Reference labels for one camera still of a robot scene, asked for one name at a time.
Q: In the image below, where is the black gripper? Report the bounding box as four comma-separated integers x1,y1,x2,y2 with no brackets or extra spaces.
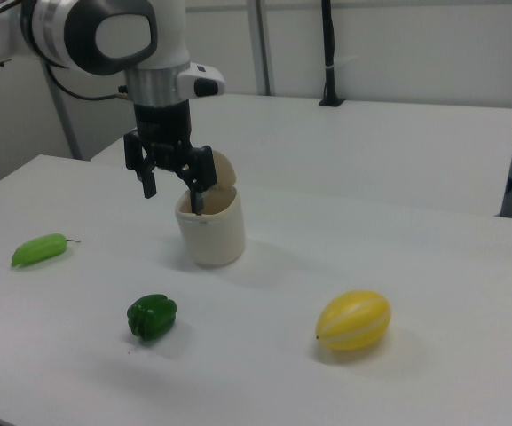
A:
123,102,218,217

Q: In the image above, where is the cream garbage bin lid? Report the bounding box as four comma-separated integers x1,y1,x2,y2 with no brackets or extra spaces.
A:
210,149,240,193

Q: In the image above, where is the dark green toy bell pepper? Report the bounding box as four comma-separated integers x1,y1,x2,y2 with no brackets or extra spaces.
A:
126,293,179,343

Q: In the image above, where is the yellow striped toy melon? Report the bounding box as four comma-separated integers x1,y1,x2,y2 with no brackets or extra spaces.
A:
315,288,393,352

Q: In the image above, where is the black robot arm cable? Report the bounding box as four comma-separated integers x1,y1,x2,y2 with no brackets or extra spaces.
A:
42,57,130,101

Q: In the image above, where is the black camera stand pole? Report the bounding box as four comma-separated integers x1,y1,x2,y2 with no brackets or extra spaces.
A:
318,0,345,108

